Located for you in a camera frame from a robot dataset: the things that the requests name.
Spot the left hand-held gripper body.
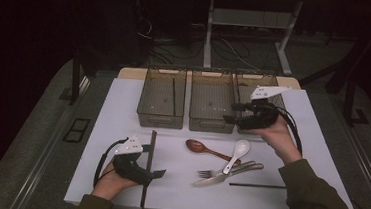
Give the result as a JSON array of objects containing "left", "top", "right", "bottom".
[{"left": 110, "top": 132, "right": 157, "bottom": 187}]

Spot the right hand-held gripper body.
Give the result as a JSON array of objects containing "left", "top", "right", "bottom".
[{"left": 236, "top": 82, "right": 292, "bottom": 134}]

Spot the smoky clear plastic bin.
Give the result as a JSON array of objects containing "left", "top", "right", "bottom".
[
  {"left": 135, "top": 64, "right": 188, "bottom": 130},
  {"left": 230, "top": 69, "right": 291, "bottom": 138},
  {"left": 186, "top": 68, "right": 240, "bottom": 135}
]

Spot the white ceramic spoon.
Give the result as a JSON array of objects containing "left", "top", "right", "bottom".
[{"left": 222, "top": 138, "right": 252, "bottom": 178}]

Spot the brown wooden spoon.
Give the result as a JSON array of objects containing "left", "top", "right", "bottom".
[{"left": 183, "top": 138, "right": 244, "bottom": 166}]

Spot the metal fork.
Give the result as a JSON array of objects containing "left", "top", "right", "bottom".
[{"left": 196, "top": 156, "right": 257, "bottom": 183}]

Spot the metal table knife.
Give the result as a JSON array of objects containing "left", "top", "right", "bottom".
[{"left": 190, "top": 157, "right": 265, "bottom": 193}]

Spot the white table mat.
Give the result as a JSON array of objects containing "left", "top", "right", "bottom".
[{"left": 63, "top": 71, "right": 370, "bottom": 209}]

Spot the white metal stand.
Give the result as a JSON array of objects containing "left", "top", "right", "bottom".
[{"left": 201, "top": 0, "right": 305, "bottom": 77}]

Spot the black metal stand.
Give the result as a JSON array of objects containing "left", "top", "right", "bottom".
[{"left": 341, "top": 76, "right": 371, "bottom": 129}]

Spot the left hand-held gripper cable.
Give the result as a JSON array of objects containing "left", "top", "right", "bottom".
[{"left": 93, "top": 135, "right": 129, "bottom": 191}]

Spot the hand-held gripper cable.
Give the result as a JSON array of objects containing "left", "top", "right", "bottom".
[
  {"left": 93, "top": 135, "right": 129, "bottom": 191},
  {"left": 269, "top": 102, "right": 308, "bottom": 156}
]

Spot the right hand-held gripper cable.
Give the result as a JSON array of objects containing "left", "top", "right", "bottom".
[{"left": 269, "top": 102, "right": 308, "bottom": 156}]

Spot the tangle of floor cables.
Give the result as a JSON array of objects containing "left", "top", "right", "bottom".
[{"left": 132, "top": 13, "right": 265, "bottom": 73}]

